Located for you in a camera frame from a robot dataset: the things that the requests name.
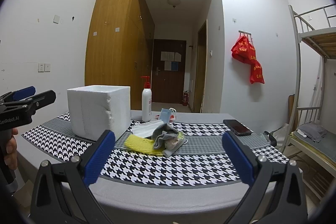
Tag floral plastic bag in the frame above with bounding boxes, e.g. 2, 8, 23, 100
165, 132, 188, 150

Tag white pump lotion bottle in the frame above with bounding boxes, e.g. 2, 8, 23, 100
141, 76, 152, 122

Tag wooden wardrobe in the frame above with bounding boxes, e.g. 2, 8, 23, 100
84, 0, 155, 110

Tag white tissue paper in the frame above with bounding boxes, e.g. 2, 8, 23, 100
130, 120, 164, 138

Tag white wall switch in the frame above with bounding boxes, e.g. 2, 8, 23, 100
53, 15, 60, 24

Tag metal bunk bed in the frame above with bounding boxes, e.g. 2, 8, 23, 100
281, 4, 335, 202

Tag blue face mask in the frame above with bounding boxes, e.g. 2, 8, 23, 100
158, 108, 177, 123

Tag red hanging bags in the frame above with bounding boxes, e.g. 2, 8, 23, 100
231, 33, 265, 84

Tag black smartphone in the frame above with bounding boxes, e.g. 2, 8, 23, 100
223, 119, 252, 136

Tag grey sock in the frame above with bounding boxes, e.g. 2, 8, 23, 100
151, 123, 183, 158

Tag white wall socket pair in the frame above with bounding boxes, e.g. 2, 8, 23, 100
38, 63, 51, 73

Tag white styrofoam box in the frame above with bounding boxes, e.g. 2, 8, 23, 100
67, 85, 131, 141

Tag wall hook rack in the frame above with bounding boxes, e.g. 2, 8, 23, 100
238, 30, 252, 37

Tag red fire extinguisher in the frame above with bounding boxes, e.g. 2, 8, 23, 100
182, 90, 189, 106

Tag yellow foam fruit net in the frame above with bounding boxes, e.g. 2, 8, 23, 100
124, 134, 163, 156

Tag red snack packet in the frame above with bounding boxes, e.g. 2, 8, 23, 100
155, 115, 176, 121

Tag ceiling lamp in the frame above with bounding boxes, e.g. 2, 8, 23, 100
167, 0, 181, 9

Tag person's left hand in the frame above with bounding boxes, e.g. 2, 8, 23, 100
4, 128, 18, 170

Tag dark brown entrance door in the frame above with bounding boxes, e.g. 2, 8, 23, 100
151, 39, 186, 103

